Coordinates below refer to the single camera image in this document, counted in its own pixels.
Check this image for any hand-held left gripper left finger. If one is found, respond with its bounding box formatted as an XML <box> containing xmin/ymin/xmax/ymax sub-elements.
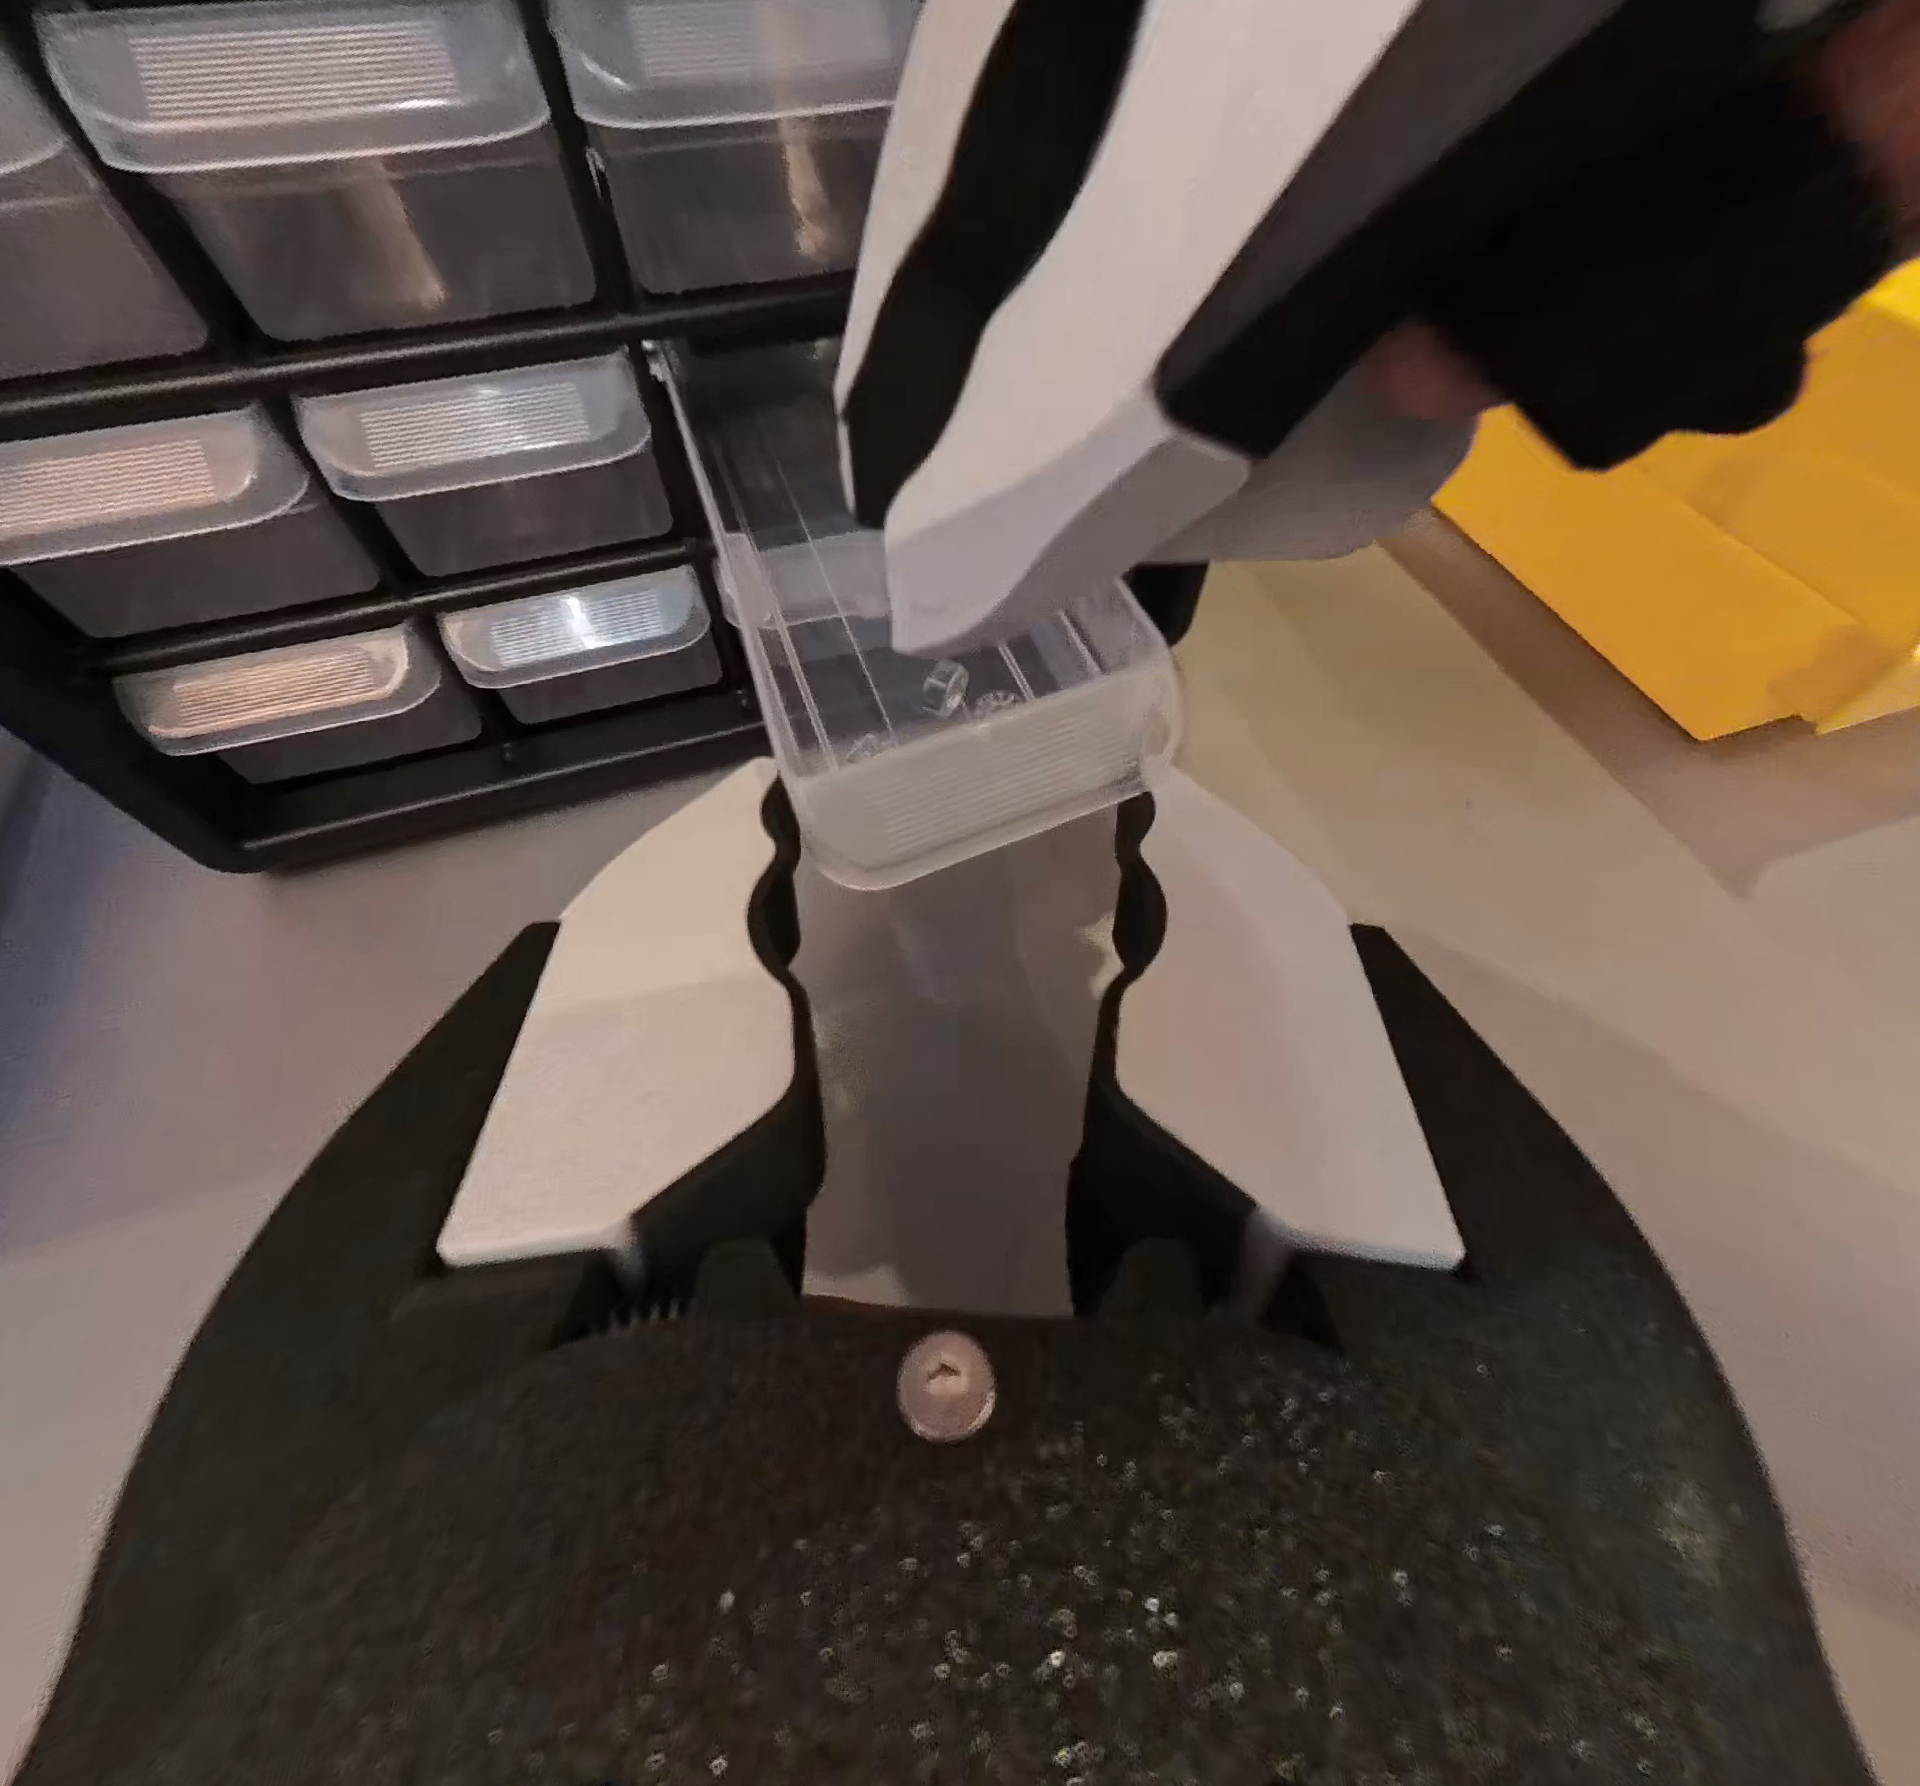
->
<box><xmin>433</xmin><ymin>783</ymin><xmax>828</xmax><ymax>1321</ymax></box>

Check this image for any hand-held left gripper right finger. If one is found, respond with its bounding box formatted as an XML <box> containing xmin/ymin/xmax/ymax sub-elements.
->
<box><xmin>1067</xmin><ymin>792</ymin><xmax>1468</xmax><ymax>1321</ymax></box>

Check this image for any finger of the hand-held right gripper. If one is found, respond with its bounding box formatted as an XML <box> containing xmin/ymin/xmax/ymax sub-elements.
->
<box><xmin>832</xmin><ymin>0</ymin><xmax>1187</xmax><ymax>528</ymax></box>
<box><xmin>857</xmin><ymin>0</ymin><xmax>1525</xmax><ymax>654</ymax></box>

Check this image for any yellow plastic bin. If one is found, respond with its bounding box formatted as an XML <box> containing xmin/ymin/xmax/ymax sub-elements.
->
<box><xmin>1431</xmin><ymin>258</ymin><xmax>1920</xmax><ymax>745</ymax></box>

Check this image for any clear plastic drawer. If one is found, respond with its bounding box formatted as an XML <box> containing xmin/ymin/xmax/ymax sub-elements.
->
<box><xmin>643</xmin><ymin>338</ymin><xmax>1187</xmax><ymax>894</ymax></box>

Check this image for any black drawer cabinet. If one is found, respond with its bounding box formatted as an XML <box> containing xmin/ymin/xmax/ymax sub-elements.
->
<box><xmin>0</xmin><ymin>0</ymin><xmax>1201</xmax><ymax>876</ymax></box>

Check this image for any person's right hand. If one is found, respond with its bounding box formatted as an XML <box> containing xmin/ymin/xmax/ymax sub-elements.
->
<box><xmin>1364</xmin><ymin>317</ymin><xmax>1505</xmax><ymax>428</ymax></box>

